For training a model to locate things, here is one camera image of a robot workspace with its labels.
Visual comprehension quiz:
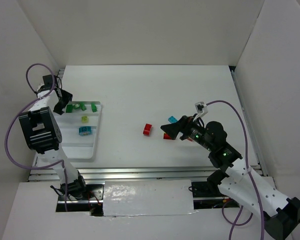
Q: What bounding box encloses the green tree lego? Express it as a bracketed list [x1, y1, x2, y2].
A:
[79, 102, 87, 111]

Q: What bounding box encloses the lime green lego brick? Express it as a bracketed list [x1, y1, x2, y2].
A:
[81, 116, 89, 124]

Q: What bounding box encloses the dark green lego brick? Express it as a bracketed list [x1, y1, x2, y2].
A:
[90, 103, 98, 113]

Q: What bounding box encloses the round teal lego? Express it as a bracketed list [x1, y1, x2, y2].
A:
[78, 126, 93, 136]

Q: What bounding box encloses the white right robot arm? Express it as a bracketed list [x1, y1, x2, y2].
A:
[160, 115, 300, 240]

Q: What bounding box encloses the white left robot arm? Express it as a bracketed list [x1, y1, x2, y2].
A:
[18, 75, 87, 200]

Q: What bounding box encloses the red half-round lego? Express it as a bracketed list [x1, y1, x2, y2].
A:
[163, 133, 173, 140]

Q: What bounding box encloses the teal long lego brick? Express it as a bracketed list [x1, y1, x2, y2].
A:
[168, 116, 178, 124]

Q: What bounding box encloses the red flower lego brick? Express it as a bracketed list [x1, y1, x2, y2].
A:
[142, 123, 152, 137]

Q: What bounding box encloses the white compartment tray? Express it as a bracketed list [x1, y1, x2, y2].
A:
[53, 101, 102, 168]

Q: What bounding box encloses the white taped panel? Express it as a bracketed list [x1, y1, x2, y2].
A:
[103, 179, 195, 217]

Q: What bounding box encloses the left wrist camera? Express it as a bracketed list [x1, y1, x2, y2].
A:
[42, 75, 55, 89]

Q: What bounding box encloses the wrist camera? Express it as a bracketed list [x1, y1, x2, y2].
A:
[42, 75, 55, 89]
[194, 101, 208, 120]

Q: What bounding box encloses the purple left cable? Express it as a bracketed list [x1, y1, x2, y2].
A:
[4, 63, 68, 201]

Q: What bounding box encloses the purple cable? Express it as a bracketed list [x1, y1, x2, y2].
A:
[204, 100, 266, 240]
[4, 63, 68, 201]

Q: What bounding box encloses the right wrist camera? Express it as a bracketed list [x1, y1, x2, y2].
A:
[194, 101, 208, 120]

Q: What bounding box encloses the aluminium rail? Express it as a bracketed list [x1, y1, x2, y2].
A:
[27, 167, 263, 180]

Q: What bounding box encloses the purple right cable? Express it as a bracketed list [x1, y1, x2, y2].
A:
[204, 100, 266, 240]

